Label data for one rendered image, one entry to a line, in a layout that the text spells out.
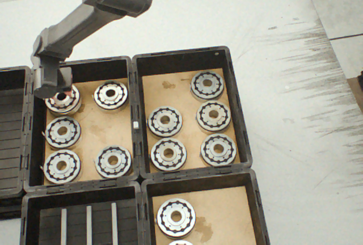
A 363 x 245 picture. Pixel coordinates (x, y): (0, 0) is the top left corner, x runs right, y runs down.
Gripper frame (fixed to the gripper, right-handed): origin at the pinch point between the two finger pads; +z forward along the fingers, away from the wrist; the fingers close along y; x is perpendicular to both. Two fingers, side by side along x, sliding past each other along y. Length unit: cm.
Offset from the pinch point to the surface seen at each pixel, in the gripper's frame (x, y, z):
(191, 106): -5.3, 38.4, 6.3
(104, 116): -5.5, 11.5, 6.1
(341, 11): 94, 142, 90
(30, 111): -6.9, -7.3, -4.0
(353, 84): 35, 126, 76
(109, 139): -13.5, 12.7, 6.2
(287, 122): -8, 70, 20
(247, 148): -26, 51, -4
